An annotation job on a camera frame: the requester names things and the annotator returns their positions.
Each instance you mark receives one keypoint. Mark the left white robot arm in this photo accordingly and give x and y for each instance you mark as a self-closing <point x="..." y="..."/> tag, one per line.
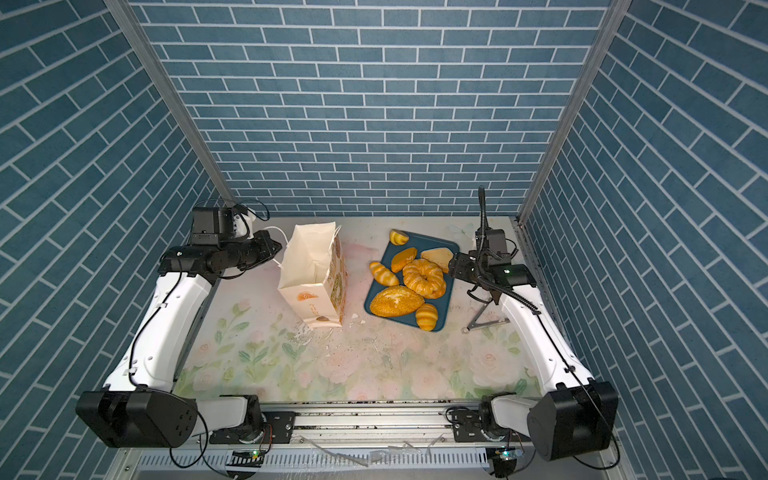
<point x="136" y="408"/>

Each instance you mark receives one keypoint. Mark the white paper bread bag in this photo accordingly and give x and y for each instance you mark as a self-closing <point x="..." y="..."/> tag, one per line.
<point x="313" y="275"/>

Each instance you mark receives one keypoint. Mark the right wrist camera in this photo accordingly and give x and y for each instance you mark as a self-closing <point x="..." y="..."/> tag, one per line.
<point x="491" y="247"/>

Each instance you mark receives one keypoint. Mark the striped long bread roll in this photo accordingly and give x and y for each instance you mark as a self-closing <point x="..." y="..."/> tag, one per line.
<point x="382" y="275"/>

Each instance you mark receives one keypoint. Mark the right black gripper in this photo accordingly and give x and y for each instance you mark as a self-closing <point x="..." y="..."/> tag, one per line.
<point x="459" y="264"/>

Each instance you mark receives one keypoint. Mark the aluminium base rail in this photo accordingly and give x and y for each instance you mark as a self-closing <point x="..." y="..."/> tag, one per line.
<point x="364" y="439"/>

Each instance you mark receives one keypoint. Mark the small striped croissant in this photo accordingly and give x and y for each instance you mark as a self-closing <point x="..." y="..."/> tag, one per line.
<point x="426" y="317"/>

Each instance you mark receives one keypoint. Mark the triangular toast bread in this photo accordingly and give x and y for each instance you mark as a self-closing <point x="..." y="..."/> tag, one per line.
<point x="441" y="257"/>

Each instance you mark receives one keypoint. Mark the orange oval bread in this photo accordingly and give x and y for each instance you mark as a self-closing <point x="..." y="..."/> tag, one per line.
<point x="403" y="258"/>

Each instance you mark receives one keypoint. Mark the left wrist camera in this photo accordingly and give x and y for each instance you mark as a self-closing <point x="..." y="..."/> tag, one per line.
<point x="216" y="226"/>

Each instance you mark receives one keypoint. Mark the large seeded oval loaf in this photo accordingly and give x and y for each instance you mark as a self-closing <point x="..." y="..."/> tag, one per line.
<point x="395" y="301"/>

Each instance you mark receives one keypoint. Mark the large twisted ring bread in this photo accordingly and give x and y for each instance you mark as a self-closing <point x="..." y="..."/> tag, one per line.
<point x="424" y="278"/>

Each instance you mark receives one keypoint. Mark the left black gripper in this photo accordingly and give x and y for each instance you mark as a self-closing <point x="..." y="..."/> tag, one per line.
<point x="262" y="239"/>

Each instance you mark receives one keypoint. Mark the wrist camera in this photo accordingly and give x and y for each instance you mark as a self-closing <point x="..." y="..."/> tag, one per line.
<point x="491" y="247"/>
<point x="216" y="226"/>

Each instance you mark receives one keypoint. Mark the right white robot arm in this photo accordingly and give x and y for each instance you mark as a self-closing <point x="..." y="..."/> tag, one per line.
<point x="575" y="414"/>

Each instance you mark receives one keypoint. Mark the small yellow bread piece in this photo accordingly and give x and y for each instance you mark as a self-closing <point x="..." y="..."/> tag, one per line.
<point x="398" y="238"/>

